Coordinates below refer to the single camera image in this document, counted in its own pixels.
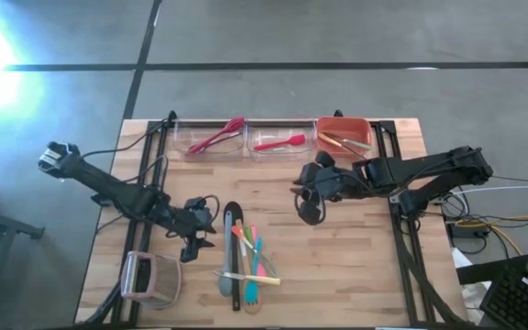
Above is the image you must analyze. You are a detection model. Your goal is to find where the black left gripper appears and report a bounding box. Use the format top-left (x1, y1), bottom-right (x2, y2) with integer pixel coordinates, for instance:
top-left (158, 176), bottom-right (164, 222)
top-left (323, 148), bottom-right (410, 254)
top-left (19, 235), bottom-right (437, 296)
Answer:
top-left (171, 196), bottom-right (216, 264)

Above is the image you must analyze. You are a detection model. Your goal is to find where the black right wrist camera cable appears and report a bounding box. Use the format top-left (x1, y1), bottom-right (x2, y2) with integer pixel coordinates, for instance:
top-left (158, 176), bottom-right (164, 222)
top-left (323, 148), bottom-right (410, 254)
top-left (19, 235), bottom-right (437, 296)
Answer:
top-left (293, 190), bottom-right (327, 226)

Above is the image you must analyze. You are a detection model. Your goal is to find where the red silicone spatula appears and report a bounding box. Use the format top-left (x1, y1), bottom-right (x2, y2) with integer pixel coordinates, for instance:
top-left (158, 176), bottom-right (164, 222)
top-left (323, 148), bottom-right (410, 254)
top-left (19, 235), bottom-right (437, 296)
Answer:
top-left (253, 133), bottom-right (307, 152)

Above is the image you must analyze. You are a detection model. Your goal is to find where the white crumpled paper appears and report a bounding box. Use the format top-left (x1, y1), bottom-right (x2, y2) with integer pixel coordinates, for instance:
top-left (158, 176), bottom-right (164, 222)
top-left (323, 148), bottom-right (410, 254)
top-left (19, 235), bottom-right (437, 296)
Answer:
top-left (450, 247), bottom-right (492, 322)

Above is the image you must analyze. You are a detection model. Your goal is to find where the pink silicone spatula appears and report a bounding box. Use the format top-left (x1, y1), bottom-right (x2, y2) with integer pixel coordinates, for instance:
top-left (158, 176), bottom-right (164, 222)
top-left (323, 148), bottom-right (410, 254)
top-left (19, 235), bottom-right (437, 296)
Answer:
top-left (249, 223), bottom-right (269, 279)

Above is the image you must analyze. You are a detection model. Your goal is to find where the white cable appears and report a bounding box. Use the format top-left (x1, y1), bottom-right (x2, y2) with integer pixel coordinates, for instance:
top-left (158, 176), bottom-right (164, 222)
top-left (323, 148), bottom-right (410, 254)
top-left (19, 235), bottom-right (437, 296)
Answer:
top-left (446, 184), bottom-right (528, 203)

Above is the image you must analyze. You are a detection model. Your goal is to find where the yellow-handled table knife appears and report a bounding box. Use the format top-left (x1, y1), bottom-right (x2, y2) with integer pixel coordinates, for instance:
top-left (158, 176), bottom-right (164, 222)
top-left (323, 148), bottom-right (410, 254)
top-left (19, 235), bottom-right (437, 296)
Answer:
top-left (213, 269), bottom-right (281, 287)
top-left (317, 131), bottom-right (357, 160)

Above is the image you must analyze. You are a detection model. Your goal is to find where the green-handled table cutlery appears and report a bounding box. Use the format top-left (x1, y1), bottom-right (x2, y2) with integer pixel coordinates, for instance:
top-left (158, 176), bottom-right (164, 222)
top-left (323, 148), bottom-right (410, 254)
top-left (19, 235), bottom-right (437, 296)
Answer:
top-left (335, 136), bottom-right (373, 151)

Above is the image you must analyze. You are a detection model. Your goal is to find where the black laptop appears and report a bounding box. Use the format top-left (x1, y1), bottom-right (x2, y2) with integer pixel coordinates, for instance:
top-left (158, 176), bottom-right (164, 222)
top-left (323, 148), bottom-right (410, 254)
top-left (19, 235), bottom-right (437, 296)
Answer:
top-left (478, 201), bottom-right (528, 330)

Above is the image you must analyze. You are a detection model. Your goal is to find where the orange plastic bin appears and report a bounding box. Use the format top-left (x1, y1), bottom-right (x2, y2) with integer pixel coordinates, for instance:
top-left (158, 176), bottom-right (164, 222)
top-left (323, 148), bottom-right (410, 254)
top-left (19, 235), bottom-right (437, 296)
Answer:
top-left (314, 115), bottom-right (374, 160)

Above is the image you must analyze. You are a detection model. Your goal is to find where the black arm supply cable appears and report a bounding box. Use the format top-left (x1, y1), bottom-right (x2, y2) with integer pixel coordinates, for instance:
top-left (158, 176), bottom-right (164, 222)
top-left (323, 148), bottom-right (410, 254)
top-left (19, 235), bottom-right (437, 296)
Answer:
top-left (79, 116), bottom-right (173, 160)

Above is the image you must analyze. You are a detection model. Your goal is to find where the black power strip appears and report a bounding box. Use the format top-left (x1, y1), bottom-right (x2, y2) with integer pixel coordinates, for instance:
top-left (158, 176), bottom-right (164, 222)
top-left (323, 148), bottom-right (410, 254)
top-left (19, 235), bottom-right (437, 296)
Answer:
top-left (446, 221), bottom-right (490, 240)

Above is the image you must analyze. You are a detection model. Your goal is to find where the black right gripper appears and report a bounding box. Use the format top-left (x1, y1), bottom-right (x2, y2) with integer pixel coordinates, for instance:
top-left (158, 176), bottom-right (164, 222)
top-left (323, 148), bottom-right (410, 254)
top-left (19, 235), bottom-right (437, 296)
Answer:
top-left (291, 149), bottom-right (361, 227)

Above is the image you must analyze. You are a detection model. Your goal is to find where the clear plastic bin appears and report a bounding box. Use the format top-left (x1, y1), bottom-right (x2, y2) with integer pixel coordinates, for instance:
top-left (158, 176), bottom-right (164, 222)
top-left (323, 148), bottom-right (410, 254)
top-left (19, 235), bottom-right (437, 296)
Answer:
top-left (171, 118), bottom-right (247, 162)
top-left (245, 119), bottom-right (318, 162)

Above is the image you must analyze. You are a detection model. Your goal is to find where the wooden slotted spatula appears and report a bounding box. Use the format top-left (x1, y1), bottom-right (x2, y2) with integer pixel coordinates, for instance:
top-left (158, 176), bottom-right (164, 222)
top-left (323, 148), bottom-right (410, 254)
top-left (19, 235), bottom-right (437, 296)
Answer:
top-left (235, 218), bottom-right (264, 315)

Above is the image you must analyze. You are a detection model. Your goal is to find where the black aluminium table frame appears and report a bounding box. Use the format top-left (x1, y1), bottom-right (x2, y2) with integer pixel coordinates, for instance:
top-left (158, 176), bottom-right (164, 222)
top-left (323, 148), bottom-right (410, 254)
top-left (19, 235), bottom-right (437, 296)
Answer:
top-left (107, 118), bottom-right (469, 327)

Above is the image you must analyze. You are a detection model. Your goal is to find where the teal silicone spatula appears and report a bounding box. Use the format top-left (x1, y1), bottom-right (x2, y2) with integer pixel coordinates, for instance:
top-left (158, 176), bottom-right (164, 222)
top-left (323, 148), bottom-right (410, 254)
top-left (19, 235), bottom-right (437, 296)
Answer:
top-left (244, 236), bottom-right (265, 305)

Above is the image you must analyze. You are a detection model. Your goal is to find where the pink mesh utensil holder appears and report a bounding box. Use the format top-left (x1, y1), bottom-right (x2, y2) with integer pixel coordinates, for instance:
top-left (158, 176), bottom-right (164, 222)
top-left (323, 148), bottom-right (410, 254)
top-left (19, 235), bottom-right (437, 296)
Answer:
top-left (120, 250), bottom-right (183, 309)

